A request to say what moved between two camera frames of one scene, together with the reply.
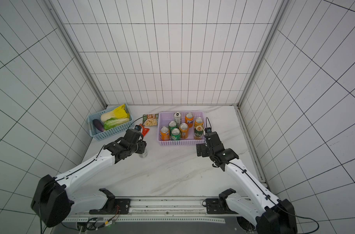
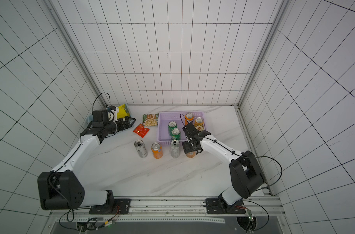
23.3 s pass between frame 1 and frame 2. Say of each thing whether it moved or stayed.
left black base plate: stayed
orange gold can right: stayed
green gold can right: stayed
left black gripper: moved
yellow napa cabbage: stayed
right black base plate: stayed
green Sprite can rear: stayed
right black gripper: moved
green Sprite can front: stayed
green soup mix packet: stayed
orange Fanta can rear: stayed
